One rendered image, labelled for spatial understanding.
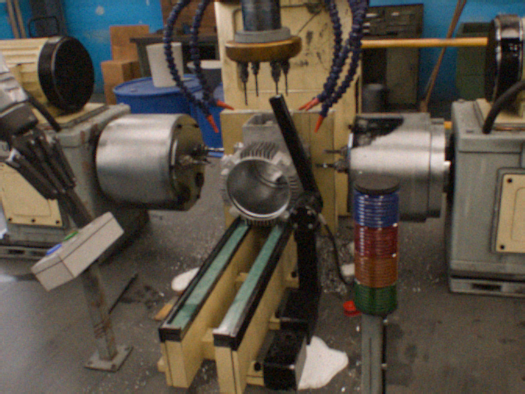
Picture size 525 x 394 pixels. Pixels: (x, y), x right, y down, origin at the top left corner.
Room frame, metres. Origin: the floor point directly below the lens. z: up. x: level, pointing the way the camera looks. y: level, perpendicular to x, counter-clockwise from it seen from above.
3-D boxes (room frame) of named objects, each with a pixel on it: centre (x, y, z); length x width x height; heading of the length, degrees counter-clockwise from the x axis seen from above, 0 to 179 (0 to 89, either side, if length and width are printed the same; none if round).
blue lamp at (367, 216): (0.65, -0.15, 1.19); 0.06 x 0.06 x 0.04
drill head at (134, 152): (1.35, 0.32, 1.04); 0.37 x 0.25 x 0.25; 73
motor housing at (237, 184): (1.25, -0.02, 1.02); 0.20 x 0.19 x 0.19; 163
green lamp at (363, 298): (0.65, -0.15, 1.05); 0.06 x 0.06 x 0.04
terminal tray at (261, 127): (1.29, -0.03, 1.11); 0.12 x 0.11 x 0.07; 163
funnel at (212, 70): (2.90, 0.22, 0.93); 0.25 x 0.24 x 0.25; 155
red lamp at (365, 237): (0.65, -0.15, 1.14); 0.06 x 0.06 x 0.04
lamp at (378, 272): (0.65, -0.15, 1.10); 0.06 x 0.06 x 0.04
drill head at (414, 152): (1.16, -0.34, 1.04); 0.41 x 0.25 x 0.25; 73
